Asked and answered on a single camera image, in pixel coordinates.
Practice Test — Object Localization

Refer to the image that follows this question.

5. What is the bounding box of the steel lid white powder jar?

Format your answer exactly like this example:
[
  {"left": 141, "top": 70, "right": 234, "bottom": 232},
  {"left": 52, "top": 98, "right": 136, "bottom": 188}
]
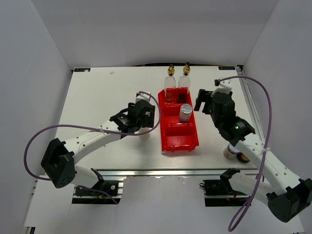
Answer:
[{"left": 138, "top": 128, "right": 150, "bottom": 139}]

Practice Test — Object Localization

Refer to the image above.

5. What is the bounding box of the blue label white shaker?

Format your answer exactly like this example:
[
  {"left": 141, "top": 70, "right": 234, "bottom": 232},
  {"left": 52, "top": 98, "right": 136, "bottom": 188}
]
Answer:
[{"left": 179, "top": 103, "right": 193, "bottom": 123}]

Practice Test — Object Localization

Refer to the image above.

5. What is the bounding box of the dark sauce cruet bottle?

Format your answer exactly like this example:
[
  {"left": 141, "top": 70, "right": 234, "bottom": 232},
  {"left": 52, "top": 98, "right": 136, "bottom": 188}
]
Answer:
[{"left": 177, "top": 62, "right": 191, "bottom": 103}]

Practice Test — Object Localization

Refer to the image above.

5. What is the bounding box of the clear glass cruet bottle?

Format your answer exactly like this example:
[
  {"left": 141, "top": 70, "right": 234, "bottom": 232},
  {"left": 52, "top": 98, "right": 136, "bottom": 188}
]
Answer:
[{"left": 164, "top": 64, "right": 176, "bottom": 104}]

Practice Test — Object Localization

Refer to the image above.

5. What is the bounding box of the white lid spice jar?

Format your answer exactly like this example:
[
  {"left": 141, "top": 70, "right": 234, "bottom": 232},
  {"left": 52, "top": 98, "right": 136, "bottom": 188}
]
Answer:
[{"left": 223, "top": 143, "right": 240, "bottom": 159}]

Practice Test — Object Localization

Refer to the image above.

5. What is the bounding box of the red lid dark jar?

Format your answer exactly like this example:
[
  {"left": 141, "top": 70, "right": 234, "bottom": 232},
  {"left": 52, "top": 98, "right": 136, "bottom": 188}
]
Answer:
[{"left": 236, "top": 153, "right": 250, "bottom": 164}]

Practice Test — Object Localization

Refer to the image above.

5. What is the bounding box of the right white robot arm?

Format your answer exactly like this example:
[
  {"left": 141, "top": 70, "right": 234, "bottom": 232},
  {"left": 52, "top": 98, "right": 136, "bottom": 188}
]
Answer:
[{"left": 194, "top": 89, "right": 312, "bottom": 222}]

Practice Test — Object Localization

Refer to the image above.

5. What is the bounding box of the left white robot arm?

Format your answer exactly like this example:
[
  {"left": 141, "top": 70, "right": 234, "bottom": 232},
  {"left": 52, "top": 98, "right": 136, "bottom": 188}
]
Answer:
[{"left": 41, "top": 100, "right": 155, "bottom": 195}]

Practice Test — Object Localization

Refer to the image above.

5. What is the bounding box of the right blue table sticker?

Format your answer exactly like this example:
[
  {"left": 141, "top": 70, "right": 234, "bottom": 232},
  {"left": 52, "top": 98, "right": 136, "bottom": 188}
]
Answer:
[{"left": 218, "top": 66, "right": 236, "bottom": 70}]

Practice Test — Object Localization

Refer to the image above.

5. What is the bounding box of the blue table sticker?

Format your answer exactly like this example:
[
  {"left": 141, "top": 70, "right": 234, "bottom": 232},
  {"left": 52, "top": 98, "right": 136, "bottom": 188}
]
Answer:
[
  {"left": 74, "top": 68, "right": 91, "bottom": 72},
  {"left": 218, "top": 66, "right": 236, "bottom": 70}
]

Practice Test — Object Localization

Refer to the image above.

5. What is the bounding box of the red plastic divided bin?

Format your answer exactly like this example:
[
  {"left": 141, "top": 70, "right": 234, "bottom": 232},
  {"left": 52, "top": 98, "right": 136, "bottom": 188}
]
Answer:
[{"left": 158, "top": 88, "right": 199, "bottom": 152}]

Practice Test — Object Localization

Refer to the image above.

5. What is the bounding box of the left blue table sticker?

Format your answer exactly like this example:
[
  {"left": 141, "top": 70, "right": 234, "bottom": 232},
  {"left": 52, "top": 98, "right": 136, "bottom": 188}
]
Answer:
[{"left": 74, "top": 68, "right": 91, "bottom": 72}]

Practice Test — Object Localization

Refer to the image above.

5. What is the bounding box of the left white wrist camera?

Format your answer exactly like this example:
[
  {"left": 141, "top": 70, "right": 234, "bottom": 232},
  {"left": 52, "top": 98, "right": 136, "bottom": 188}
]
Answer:
[{"left": 135, "top": 91, "right": 151, "bottom": 103}]

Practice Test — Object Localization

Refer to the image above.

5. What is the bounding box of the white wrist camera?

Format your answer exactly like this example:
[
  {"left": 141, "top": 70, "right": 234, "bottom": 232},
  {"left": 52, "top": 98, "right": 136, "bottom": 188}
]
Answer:
[
  {"left": 211, "top": 78, "right": 233, "bottom": 97},
  {"left": 135, "top": 91, "right": 151, "bottom": 103}
]

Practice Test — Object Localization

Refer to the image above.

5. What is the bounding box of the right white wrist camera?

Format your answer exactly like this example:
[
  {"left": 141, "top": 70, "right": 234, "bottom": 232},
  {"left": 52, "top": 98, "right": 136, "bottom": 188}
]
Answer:
[{"left": 211, "top": 78, "right": 233, "bottom": 97}]

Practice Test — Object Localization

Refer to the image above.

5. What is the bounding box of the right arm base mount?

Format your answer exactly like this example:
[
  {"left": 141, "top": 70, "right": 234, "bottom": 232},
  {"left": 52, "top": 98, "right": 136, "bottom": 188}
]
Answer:
[{"left": 199, "top": 168, "right": 249, "bottom": 207}]

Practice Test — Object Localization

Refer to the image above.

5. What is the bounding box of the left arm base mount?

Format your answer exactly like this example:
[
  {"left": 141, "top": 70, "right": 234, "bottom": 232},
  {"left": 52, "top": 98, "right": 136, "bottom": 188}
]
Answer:
[{"left": 72, "top": 167, "right": 123, "bottom": 205}]

